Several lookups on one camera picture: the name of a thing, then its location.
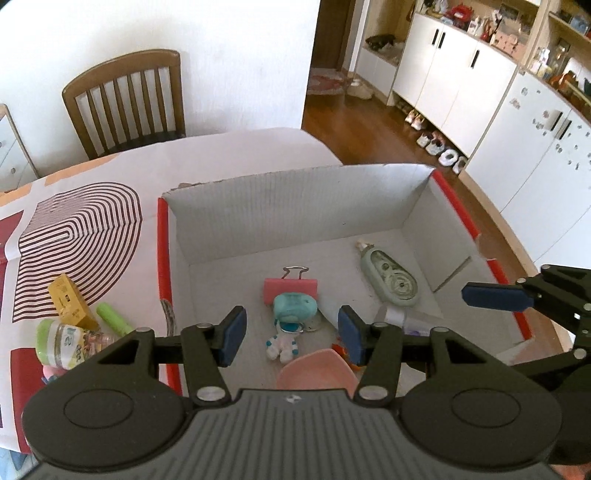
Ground green highlighter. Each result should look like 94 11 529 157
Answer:
96 302 134 335

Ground dark wooden door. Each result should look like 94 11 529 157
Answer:
310 0 356 72

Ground astronaut figurine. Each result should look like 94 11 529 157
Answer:
265 292 319 361

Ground small orange item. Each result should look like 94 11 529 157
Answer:
332 342 365 370

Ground white tube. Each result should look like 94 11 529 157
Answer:
374 305 444 335

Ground small drawer cabinet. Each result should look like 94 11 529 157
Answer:
0 104 40 192

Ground wooden chair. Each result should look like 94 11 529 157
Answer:
62 49 187 161

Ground grey and pink shoes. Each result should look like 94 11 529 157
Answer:
418 131 446 155

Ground white shoes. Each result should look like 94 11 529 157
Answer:
436 148 468 174

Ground pink bowl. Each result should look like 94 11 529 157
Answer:
276 348 360 393

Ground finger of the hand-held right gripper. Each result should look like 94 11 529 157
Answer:
508 323 591 384
462 265 591 324

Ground small pink item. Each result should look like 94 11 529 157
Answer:
41 364 70 386

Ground green correction tape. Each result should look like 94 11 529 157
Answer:
355 240 421 308

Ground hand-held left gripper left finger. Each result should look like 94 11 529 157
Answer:
99 305 247 407

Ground pink binder clip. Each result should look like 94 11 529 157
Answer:
263 265 319 305

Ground clear jar with green lid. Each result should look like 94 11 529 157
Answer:
36 318 118 370

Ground red and white cardboard box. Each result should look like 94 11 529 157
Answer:
157 164 532 388

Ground yellow box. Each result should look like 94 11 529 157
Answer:
47 273 100 330

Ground white stickered cabinet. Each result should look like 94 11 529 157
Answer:
455 69 591 264

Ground white hallway cabinet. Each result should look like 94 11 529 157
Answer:
355 0 550 160

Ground patterned door rug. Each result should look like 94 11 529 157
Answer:
307 69 356 95

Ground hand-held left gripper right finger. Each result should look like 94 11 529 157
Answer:
338 305 485 407

